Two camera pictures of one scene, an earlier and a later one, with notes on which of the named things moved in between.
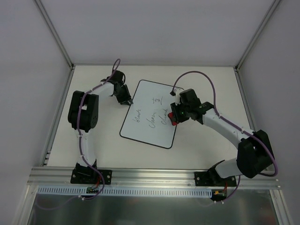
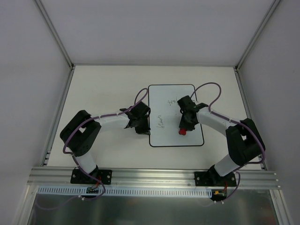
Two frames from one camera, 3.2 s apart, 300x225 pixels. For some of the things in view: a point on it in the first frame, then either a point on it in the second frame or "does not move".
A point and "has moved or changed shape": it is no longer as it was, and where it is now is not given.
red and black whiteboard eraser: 174,121 -> 183,131
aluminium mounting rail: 177,178 does not move
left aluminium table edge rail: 48,148 does not move
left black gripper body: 124,96 -> 142,124
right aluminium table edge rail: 245,99 does not move
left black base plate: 90,176 does not move
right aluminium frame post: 275,4 does not move
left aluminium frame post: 54,33 does not move
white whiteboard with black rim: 146,119 has moved or changed shape
